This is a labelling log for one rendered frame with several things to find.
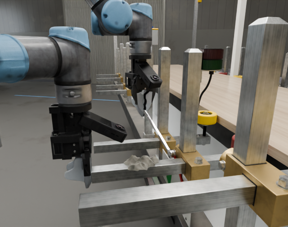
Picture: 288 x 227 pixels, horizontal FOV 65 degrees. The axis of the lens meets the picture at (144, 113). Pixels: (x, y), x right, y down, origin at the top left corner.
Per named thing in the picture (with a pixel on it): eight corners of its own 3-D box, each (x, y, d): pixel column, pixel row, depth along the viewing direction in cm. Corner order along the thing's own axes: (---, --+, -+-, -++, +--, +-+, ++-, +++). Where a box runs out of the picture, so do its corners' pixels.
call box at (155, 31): (142, 46, 99) (142, 27, 97) (139, 46, 106) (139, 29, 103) (158, 46, 100) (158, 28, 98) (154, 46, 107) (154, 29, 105)
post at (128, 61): (127, 104, 183) (126, 42, 170) (127, 103, 187) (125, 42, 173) (131, 104, 184) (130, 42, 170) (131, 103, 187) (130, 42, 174)
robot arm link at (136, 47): (156, 41, 73) (134, 40, 69) (156, 55, 75) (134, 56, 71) (144, 41, 80) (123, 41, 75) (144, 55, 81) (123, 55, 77)
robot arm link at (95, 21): (91, 4, 61) (131, 6, 64) (89, 10, 72) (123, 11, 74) (93, 34, 63) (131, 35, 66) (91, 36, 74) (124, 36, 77)
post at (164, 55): (158, 172, 90) (160, 47, 76) (156, 168, 93) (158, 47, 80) (166, 171, 91) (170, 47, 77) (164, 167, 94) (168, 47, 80)
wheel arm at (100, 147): (94, 156, 79) (93, 144, 77) (94, 152, 82) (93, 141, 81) (210, 146, 87) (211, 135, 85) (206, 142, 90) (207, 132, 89)
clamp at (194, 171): (190, 184, 55) (191, 166, 54) (172, 159, 68) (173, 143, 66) (211, 182, 56) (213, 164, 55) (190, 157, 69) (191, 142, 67)
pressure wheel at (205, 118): (211, 146, 82) (213, 115, 79) (190, 142, 86) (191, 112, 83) (216, 138, 89) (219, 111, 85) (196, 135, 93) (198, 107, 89)
